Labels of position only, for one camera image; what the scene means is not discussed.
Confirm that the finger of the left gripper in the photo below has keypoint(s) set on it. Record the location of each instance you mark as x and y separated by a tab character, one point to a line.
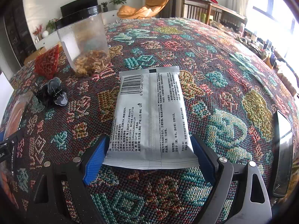
9	143

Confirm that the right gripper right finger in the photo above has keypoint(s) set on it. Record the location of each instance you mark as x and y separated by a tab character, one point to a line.
251	202

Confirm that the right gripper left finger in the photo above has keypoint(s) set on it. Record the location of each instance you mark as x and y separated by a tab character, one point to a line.
60	194

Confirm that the red mesh pouch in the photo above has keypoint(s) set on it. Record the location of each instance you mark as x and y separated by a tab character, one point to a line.
46	64

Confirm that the white snack packet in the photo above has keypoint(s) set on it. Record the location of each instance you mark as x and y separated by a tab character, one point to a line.
149	128

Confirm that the phone case package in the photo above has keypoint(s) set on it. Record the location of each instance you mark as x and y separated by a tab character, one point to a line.
16	114

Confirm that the white cardboard box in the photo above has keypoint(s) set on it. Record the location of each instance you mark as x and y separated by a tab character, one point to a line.
6	91

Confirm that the black smartphone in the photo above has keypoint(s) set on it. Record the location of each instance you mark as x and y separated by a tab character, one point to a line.
283	155

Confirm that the black hair claw clip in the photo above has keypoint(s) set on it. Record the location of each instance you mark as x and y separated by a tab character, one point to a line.
51	94

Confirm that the colourful woven tablecloth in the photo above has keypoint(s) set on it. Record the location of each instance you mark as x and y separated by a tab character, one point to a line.
230	96

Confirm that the red flower vase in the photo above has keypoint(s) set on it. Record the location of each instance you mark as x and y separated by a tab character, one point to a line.
37	33

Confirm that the dark display cabinet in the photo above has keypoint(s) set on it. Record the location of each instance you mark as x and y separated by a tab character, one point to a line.
17	31

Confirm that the leafy plant red pot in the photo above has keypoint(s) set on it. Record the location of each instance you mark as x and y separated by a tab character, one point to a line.
51	27

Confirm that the clear jar black lid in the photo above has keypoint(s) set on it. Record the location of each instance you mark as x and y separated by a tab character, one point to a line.
82	36

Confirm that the black flat television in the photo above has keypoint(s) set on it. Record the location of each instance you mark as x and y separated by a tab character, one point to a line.
76	6

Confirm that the small potted plant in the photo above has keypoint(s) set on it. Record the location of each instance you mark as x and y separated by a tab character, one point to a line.
104	6

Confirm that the green potted plant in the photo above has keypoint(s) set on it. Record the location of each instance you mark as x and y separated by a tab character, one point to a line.
118	3

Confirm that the orange rocking lounge chair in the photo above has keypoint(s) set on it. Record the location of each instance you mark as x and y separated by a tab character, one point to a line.
151	9

